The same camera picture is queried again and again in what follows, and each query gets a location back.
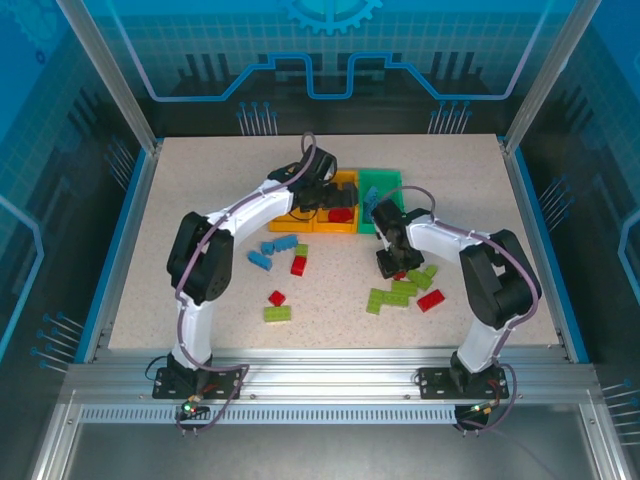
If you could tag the small red lego brick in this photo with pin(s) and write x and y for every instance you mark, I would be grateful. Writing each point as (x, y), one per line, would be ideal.
(298, 265)
(399, 275)
(276, 298)

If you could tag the blue lego brick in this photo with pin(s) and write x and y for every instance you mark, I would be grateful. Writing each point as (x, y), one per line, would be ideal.
(267, 247)
(285, 242)
(371, 196)
(260, 260)

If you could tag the orange plastic bin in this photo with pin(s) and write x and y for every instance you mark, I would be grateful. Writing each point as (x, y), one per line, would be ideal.
(290, 227)
(345, 227)

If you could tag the green plastic bin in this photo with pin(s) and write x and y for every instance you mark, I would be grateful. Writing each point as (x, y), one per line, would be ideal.
(390, 182)

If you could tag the small green lego brick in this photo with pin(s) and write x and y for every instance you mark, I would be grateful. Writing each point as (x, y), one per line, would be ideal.
(301, 250)
(431, 271)

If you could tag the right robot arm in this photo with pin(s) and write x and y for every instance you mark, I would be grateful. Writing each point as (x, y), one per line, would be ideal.
(500, 280)

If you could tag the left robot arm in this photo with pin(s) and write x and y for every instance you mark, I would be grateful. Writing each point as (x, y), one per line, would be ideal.
(200, 260)

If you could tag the wide aluminium mounting beam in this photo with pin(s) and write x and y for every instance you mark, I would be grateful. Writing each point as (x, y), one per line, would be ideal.
(325, 375)

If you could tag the small connector with lights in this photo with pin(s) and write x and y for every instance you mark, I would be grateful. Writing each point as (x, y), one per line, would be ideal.
(482, 410)
(190, 407)

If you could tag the grey metal panel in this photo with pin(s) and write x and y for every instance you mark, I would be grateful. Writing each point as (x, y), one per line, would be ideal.
(325, 455)

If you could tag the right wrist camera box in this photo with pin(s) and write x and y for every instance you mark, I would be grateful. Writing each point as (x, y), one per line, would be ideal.
(385, 215)

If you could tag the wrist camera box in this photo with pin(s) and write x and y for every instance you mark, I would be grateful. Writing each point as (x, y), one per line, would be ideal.
(325, 165)
(385, 215)

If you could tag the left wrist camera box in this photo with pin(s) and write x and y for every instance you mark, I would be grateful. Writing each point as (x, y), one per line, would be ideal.
(325, 165)

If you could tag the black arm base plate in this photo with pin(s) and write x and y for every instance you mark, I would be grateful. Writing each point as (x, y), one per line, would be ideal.
(165, 387)
(432, 385)

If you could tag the blue aluminium side rail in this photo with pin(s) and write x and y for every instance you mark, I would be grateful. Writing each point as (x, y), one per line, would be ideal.
(122, 250)
(540, 230)

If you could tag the aluminium frame post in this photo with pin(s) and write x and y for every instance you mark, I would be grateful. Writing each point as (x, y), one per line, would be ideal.
(115, 80)
(546, 80)

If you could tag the aluminium frame beam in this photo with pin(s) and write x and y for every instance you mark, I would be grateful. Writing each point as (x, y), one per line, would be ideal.
(602, 440)
(55, 440)

